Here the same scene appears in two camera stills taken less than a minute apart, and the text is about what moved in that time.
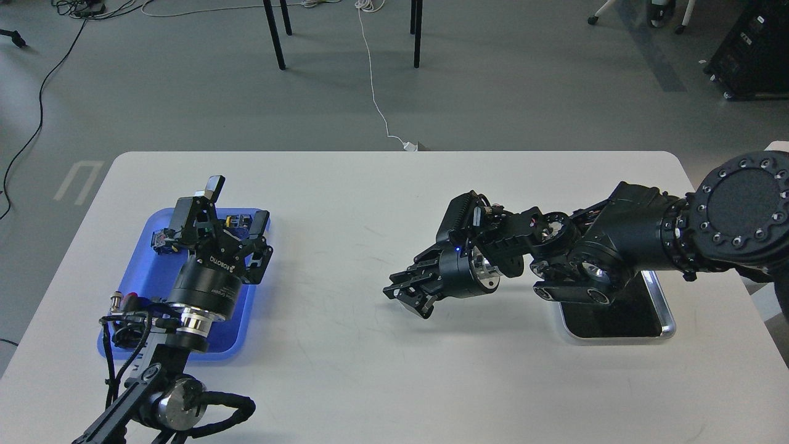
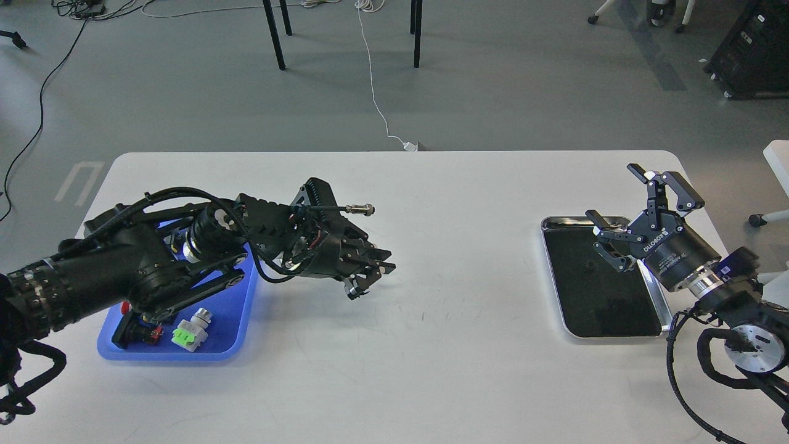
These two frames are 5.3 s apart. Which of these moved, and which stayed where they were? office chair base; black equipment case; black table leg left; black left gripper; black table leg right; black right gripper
Moved: black right gripper; black left gripper
Stayed: black table leg right; black equipment case; black table leg left; office chair base
